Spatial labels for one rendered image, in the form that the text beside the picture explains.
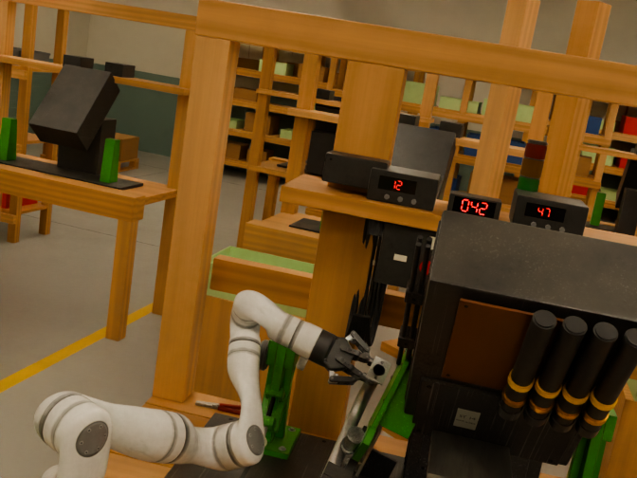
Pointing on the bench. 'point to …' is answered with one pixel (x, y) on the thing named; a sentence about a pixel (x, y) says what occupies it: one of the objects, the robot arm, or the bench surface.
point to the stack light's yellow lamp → (531, 169)
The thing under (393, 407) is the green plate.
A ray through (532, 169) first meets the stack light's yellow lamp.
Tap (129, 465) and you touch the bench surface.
